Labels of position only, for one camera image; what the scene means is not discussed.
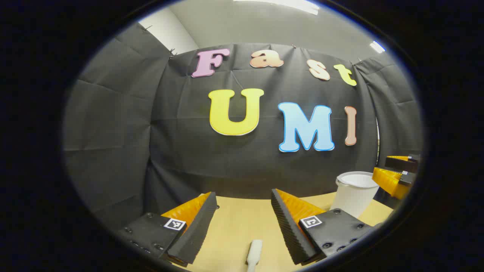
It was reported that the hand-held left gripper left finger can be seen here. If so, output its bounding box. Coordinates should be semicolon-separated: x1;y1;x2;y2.
115;192;219;268

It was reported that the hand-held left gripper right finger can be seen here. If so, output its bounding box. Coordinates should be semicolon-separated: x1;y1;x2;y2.
271;189;379;266

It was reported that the white ribbed garbage bin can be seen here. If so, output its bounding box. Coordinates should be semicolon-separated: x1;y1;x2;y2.
330;172;380;219

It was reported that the small white broom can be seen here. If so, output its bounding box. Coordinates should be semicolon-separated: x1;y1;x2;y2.
247;240;263;272

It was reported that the light wooden desktop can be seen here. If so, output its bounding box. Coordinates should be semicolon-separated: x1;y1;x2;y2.
178;191;394;272

